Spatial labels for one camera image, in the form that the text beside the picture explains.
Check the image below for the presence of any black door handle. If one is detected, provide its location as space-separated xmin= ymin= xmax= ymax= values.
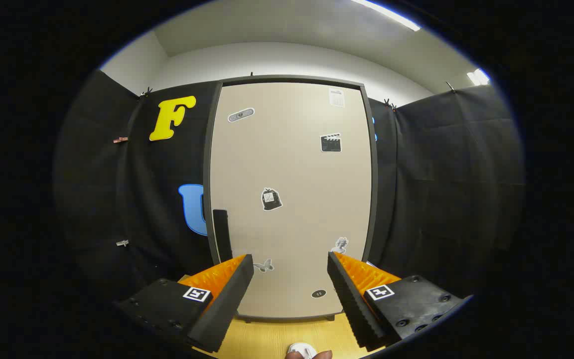
xmin=212 ymin=209 xmax=233 ymax=263

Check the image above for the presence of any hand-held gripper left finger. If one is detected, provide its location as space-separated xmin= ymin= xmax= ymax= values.
xmin=115 ymin=253 xmax=255 ymax=355

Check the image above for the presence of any black backdrop cloth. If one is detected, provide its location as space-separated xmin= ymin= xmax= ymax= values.
xmin=53 ymin=70 xmax=524 ymax=320

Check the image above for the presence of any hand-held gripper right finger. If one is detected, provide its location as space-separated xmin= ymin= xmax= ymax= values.
xmin=327 ymin=251 xmax=472 ymax=352

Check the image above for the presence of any small ceiling light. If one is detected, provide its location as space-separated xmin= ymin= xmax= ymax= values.
xmin=466 ymin=68 xmax=490 ymax=86

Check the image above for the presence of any grey shoe cabinet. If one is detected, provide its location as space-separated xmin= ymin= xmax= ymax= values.
xmin=202 ymin=75 xmax=380 ymax=324

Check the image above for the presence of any long ceiling light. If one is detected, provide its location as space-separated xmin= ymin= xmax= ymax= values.
xmin=352 ymin=0 xmax=421 ymax=32

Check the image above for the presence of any white canvas shoe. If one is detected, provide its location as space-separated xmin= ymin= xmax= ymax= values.
xmin=287 ymin=342 xmax=318 ymax=359

